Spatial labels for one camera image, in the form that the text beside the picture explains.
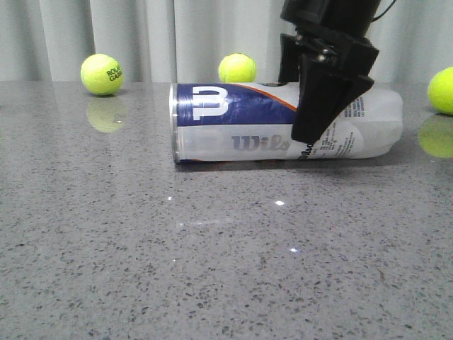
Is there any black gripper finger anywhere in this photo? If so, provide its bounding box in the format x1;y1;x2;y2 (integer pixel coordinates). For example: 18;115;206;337
291;55;374;144
278;33;300;83

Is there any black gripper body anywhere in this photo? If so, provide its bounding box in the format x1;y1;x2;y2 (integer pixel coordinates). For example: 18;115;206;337
295;21;379;82

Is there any white blue Wilson tennis can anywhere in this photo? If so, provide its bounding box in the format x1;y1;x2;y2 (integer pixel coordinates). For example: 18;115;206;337
169;83;403;163

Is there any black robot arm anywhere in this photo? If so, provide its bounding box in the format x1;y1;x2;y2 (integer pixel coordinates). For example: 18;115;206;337
278;0;379;144

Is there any centre yellow tennis ball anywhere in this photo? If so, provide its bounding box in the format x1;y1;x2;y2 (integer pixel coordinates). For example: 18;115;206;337
218;53;257;83

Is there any far right tennis ball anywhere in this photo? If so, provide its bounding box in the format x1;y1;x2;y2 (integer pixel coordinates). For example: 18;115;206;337
427;67;453;115

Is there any tennis ball with black text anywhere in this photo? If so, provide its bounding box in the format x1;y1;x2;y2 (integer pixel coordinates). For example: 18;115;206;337
80;53;124;96

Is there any grey pleated curtain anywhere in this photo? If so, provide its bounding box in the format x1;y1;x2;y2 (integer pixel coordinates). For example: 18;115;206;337
1;1;452;83

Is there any black cable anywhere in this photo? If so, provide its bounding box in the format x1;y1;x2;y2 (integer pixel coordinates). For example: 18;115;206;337
371;0;396;23

